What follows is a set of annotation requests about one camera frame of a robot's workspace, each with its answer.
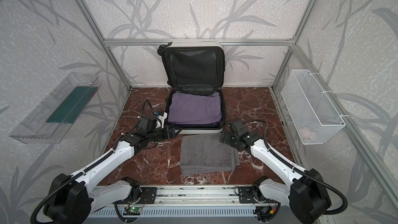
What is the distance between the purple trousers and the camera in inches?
37.9

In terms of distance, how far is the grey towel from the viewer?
822 mm

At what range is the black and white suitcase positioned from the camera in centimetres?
91
